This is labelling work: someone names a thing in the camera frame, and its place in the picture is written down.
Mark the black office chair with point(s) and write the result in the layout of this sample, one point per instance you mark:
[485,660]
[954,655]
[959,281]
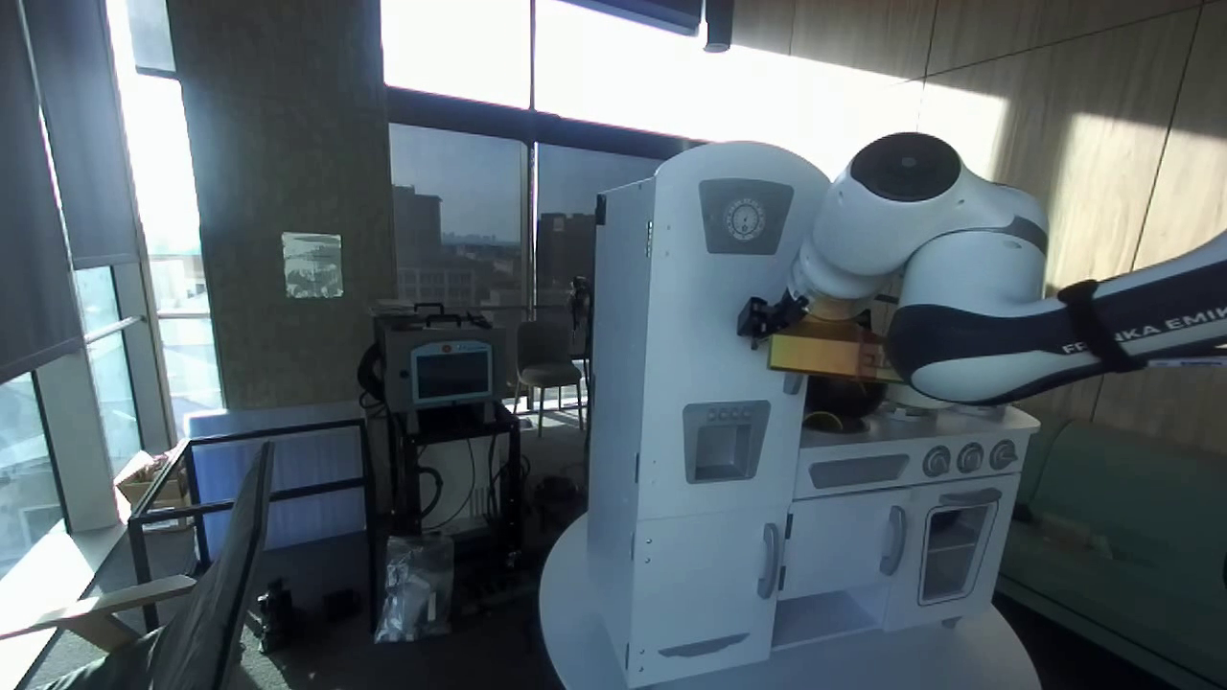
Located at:
[547,364]

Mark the dark window blind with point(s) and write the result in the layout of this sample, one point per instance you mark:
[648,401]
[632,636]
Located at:
[40,193]

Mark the black metal frame table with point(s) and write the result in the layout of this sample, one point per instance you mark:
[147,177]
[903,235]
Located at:
[194,512]

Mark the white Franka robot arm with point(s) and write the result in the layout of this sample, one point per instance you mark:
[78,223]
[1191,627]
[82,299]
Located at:
[973,281]

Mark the white sink cupboard door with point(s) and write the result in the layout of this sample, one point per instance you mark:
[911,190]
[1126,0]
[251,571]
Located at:
[836,541]

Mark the cardboard box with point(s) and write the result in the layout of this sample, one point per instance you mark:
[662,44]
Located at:
[150,481]

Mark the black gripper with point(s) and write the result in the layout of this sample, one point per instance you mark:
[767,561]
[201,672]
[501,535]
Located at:
[787,315]

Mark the black equipment cart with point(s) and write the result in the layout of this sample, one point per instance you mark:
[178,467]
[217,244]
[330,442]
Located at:
[386,512]

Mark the white toy kitchen unit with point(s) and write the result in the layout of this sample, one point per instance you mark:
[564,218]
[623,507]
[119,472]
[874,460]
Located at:
[619,383]

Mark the grey monitor device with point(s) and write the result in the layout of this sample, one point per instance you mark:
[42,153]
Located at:
[442,364]

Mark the small wall poster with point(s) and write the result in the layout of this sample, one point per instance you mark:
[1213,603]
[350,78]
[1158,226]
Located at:
[311,265]

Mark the grey stove knob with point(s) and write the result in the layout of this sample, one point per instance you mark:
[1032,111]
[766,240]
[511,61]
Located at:
[1003,452]
[973,456]
[938,460]

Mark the short white fridge cupboard door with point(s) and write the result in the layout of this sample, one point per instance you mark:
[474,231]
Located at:
[703,587]

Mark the white oven door with window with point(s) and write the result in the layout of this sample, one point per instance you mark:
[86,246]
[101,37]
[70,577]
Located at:
[959,541]

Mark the tall white fridge cupboard door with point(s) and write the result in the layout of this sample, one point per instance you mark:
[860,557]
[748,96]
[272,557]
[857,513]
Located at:
[729,332]

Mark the yellow wooden block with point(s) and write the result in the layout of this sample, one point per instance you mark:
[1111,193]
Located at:
[827,352]

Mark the clear plastic bag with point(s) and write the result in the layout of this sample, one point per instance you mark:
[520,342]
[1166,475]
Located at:
[412,590]

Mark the small black floor object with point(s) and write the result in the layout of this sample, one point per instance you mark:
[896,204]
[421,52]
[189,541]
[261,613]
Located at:
[272,613]

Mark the green sofa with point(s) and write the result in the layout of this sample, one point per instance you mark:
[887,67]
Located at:
[1126,538]

